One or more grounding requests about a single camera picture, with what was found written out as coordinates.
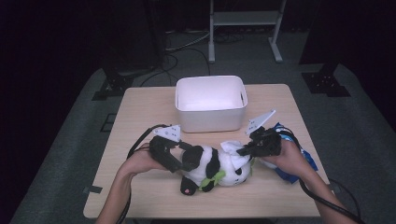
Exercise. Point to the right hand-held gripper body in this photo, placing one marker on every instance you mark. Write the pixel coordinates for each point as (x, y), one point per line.
(267, 143)

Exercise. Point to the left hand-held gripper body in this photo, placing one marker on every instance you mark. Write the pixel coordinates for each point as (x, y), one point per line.
(158, 149)

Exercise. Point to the white wet wipe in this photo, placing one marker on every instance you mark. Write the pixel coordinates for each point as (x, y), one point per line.
(232, 155)

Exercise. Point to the panda plush toy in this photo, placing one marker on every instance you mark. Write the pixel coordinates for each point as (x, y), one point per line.
(200, 168)

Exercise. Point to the white plastic bin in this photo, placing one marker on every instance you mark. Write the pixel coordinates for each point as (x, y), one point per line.
(210, 119)

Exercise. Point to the blue white snack bag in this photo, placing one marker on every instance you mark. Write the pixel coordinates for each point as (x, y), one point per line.
(288, 177)

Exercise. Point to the person's left hand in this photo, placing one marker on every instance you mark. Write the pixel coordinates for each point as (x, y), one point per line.
(140, 161)

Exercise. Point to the person's right hand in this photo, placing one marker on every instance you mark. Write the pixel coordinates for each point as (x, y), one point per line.
(289, 161)

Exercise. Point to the black stand base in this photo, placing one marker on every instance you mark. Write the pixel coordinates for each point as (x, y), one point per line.
(325, 82)
(113, 85)

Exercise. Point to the white metal stand frame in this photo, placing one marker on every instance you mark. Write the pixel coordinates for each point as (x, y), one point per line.
(246, 18)

